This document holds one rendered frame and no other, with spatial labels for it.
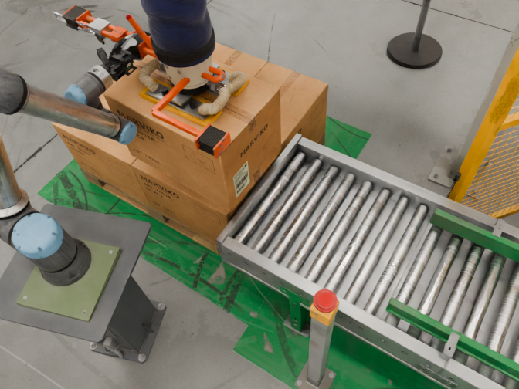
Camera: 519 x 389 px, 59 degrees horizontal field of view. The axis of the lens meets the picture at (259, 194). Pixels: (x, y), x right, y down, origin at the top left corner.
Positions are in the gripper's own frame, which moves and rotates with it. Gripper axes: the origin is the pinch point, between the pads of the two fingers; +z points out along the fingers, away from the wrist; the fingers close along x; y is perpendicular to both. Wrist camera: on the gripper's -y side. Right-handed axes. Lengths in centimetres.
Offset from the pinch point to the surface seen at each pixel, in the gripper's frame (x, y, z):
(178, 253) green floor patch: -120, 13, -31
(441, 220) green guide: -58, 131, 23
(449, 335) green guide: -56, 151, -23
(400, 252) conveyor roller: -65, 122, 4
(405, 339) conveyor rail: -60, 138, -32
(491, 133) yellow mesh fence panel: -21, 133, 41
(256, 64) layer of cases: -65, 2, 75
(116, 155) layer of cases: -66, -23, -19
